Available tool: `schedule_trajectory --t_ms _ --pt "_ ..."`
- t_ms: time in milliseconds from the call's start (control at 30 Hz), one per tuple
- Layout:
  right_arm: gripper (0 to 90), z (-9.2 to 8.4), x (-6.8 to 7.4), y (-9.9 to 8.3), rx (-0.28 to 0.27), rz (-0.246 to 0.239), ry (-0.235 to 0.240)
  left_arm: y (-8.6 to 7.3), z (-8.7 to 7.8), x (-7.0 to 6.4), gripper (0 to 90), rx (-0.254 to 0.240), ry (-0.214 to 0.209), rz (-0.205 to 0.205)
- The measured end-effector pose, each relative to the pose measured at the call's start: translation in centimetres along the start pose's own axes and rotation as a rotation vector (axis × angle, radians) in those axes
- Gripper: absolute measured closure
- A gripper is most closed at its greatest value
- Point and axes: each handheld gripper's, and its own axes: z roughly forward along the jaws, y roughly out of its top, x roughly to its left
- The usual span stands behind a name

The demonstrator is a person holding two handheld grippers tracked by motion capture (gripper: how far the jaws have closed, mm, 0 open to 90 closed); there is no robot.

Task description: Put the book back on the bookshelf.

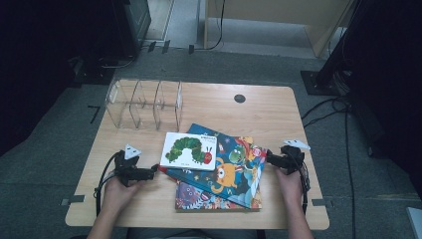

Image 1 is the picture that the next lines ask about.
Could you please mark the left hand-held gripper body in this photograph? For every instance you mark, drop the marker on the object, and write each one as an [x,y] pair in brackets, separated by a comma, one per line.
[127,172]

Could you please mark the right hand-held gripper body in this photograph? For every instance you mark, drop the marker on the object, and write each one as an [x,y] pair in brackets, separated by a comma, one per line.
[292,159]

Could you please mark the dark blue monster picture book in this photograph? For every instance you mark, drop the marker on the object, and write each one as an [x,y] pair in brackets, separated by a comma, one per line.
[239,172]

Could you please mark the white caterpillar picture book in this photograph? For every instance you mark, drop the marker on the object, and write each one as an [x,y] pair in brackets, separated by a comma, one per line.
[185,149]

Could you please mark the clear acrylic book rack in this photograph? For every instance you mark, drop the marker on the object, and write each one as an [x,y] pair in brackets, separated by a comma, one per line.
[146,106]

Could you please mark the person's left hand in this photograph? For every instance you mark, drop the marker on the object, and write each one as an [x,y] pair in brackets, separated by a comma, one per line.
[117,197]

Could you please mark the person's right hand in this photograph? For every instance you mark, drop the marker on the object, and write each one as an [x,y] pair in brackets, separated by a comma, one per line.
[292,189]

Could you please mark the grey tape strip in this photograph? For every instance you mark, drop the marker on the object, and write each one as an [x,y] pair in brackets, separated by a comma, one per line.
[73,199]
[321,202]

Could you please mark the black round table grommet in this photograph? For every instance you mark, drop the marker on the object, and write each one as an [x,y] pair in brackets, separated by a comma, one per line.
[239,98]

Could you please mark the black metal stand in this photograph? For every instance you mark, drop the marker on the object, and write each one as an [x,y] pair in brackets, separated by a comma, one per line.
[326,79]

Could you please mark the light wooden cabinet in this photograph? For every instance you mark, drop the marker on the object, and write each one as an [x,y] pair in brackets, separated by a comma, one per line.
[265,16]

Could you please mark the white panel corner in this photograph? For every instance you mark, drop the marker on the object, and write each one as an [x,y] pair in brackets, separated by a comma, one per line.
[416,222]

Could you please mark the black cabinet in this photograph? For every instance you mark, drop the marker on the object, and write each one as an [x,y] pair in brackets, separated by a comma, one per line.
[132,26]

